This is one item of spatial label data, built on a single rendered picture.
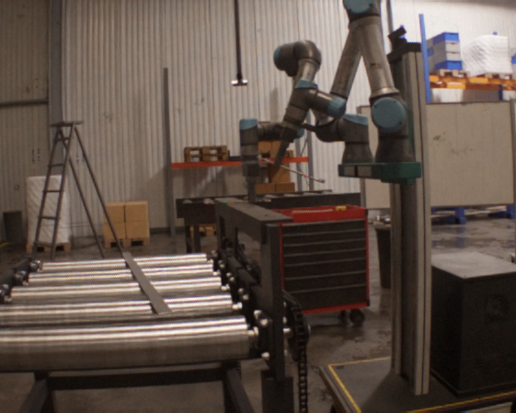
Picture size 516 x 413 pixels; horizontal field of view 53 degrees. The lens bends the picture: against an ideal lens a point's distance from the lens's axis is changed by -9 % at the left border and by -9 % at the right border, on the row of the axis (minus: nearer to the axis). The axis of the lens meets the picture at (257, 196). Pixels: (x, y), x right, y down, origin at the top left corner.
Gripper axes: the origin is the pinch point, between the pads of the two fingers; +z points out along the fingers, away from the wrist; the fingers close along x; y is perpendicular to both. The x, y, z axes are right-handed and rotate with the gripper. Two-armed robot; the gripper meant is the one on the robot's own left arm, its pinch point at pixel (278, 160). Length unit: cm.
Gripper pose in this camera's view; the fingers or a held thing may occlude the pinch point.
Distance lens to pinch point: 203.7
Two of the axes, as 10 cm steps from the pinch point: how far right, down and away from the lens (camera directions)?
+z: -3.5, 9.2, 1.8
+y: -9.4, -3.5, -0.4
